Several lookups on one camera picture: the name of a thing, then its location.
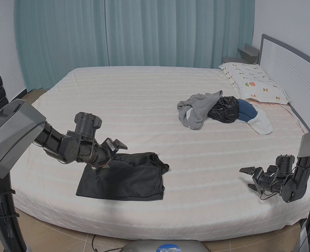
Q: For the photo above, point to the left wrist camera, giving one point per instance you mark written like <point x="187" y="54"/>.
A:
<point x="111" y="145"/>

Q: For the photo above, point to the blue-green curtain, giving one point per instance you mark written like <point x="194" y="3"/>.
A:
<point x="183" y="22"/>
<point x="60" y="35"/>

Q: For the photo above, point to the black T-shirt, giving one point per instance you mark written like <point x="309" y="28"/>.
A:
<point x="126" y="180"/>

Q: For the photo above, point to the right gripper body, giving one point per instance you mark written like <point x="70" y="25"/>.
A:
<point x="265" y="181"/>

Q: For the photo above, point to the dark blue garment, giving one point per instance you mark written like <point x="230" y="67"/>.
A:
<point x="246" y="111"/>

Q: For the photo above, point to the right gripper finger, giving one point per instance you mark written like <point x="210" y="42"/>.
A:
<point x="254" y="188"/>
<point x="249" y="171"/>

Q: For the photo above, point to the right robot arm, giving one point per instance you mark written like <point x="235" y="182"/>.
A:
<point x="299" y="182"/>

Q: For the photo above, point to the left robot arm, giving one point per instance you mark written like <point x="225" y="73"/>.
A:
<point x="10" y="130"/>

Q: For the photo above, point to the grey bedside table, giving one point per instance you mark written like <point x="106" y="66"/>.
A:
<point x="248" y="52"/>

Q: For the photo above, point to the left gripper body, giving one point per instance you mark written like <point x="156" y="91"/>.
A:
<point x="102" y="157"/>

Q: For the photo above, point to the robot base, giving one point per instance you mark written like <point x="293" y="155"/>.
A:
<point x="144" y="247"/>

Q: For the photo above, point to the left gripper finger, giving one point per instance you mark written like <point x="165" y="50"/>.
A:
<point x="98" y="169"/>
<point x="120" y="144"/>

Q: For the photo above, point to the bed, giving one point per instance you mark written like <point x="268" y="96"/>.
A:
<point x="144" y="93"/>

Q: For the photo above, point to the grey garment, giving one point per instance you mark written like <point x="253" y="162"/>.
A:
<point x="199" y="106"/>

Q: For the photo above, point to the white printed pillow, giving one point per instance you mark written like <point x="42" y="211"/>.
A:
<point x="252" y="81"/>

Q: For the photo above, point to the shiny black garment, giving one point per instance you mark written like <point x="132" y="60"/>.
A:
<point x="223" y="110"/>

